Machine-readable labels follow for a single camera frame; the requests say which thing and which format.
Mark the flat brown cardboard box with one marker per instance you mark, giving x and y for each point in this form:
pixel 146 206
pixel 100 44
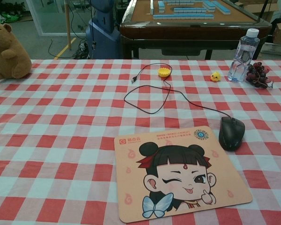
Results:
pixel 260 5

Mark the blue mahjong tile row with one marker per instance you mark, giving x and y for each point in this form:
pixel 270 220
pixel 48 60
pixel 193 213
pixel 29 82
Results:
pixel 214 5
pixel 189 10
pixel 182 16
pixel 157 5

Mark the brown capybara plush toy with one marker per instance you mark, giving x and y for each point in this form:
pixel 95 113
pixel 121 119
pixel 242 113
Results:
pixel 8 56

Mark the small yellow fluted cup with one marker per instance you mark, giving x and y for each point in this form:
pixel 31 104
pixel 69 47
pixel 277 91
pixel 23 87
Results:
pixel 164 72

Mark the small yellow duck toy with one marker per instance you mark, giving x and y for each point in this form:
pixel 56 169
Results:
pixel 215 77

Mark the black computer mouse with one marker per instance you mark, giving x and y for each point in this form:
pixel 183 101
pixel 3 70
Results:
pixel 231 133

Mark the grey metal mesh rack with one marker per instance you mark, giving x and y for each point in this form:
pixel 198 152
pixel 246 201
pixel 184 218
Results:
pixel 276 49

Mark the blue plastic machine base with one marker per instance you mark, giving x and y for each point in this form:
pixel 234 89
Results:
pixel 105 35

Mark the red white checkered tablecloth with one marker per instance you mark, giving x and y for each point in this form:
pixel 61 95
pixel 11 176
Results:
pixel 61 140

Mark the light wooden pole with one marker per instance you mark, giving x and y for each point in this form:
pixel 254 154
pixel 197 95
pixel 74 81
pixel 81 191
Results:
pixel 68 23

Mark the dark wood mahjong table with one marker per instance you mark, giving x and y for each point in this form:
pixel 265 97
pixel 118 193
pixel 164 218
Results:
pixel 189 30

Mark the dark purple grape bunch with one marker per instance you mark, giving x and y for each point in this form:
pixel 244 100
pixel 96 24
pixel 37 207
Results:
pixel 256 73

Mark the clear plastic water bottle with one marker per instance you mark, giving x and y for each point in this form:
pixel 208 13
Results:
pixel 242 56

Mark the cartoon girl mouse pad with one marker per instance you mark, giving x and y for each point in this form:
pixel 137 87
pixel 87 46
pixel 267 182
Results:
pixel 178 178

